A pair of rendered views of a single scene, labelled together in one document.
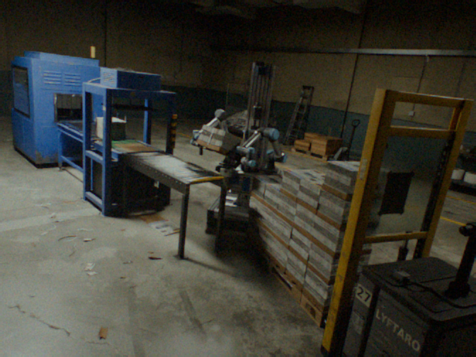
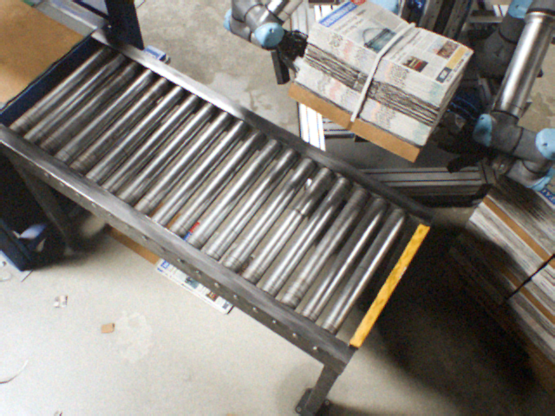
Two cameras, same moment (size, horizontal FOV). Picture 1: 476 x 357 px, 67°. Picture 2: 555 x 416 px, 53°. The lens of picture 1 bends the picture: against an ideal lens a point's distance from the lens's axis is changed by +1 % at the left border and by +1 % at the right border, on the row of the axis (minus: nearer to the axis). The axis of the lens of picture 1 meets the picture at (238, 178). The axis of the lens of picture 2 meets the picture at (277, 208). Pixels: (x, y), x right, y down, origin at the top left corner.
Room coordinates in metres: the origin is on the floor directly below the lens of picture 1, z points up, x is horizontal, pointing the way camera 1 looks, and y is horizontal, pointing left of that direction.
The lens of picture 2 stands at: (2.95, 0.79, 2.25)
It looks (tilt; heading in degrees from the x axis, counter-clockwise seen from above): 61 degrees down; 344
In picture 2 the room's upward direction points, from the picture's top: 5 degrees clockwise
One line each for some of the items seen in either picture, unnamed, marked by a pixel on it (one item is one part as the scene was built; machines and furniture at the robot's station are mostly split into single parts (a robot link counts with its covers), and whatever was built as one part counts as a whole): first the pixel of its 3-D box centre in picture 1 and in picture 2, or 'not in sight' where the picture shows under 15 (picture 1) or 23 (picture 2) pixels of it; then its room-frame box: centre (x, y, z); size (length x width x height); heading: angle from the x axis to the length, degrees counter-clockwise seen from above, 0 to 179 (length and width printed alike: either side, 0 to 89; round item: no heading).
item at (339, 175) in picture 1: (341, 243); not in sight; (2.64, -0.89, 0.65); 0.39 x 0.30 x 1.29; 115
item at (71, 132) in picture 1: (94, 133); not in sight; (5.43, 2.29, 0.75); 1.53 x 0.64 x 0.10; 45
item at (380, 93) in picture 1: (355, 231); not in sight; (2.11, -0.78, 0.97); 0.09 x 0.09 x 1.75; 25
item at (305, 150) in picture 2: (189, 167); (249, 127); (4.09, 0.59, 0.74); 1.34 x 0.05 x 0.12; 45
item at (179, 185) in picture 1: (151, 171); (153, 237); (3.73, 0.94, 0.74); 1.34 x 0.05 x 0.12; 45
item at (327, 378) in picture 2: (183, 226); (323, 387); (3.28, 0.49, 0.34); 0.06 x 0.06 x 0.68; 45
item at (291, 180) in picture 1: (307, 185); not in sight; (3.17, -0.64, 0.95); 0.38 x 0.29 x 0.23; 115
